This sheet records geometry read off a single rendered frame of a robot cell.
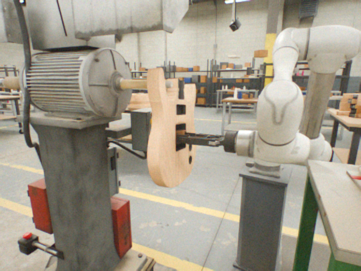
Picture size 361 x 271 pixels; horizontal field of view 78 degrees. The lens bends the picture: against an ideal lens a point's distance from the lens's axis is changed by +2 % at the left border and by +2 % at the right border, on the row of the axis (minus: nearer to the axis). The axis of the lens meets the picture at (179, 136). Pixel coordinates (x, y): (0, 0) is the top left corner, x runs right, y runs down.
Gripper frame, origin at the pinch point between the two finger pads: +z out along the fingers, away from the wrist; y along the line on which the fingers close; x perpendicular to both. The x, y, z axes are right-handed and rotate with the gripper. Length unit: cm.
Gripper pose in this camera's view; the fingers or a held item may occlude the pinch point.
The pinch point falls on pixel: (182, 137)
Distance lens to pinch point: 83.5
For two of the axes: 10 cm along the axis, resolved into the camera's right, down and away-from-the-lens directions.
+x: 0.4, -9.9, -1.4
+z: -9.2, -0.9, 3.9
